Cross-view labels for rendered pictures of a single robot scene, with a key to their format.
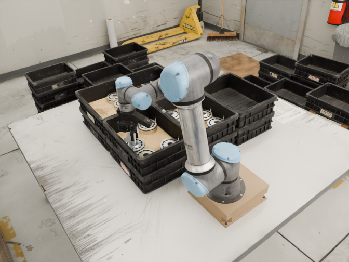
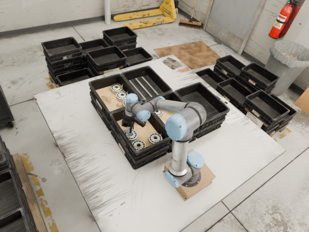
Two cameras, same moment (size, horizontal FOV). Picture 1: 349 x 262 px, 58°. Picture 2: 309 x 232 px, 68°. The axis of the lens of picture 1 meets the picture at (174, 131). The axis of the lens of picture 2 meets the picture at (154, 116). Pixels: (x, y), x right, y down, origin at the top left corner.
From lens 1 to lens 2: 0.46 m
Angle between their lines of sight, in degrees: 12
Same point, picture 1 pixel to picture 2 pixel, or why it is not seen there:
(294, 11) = (247, 19)
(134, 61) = (126, 43)
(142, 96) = (145, 113)
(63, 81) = (71, 54)
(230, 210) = (190, 192)
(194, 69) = (191, 123)
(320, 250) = (233, 202)
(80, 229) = (91, 191)
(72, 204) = (85, 171)
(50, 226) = (58, 165)
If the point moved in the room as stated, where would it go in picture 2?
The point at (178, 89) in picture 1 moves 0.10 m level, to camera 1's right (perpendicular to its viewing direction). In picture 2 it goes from (178, 136) to (199, 137)
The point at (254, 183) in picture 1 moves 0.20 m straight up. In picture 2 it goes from (207, 173) to (216, 158)
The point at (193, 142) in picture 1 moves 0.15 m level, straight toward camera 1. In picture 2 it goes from (179, 159) to (179, 185)
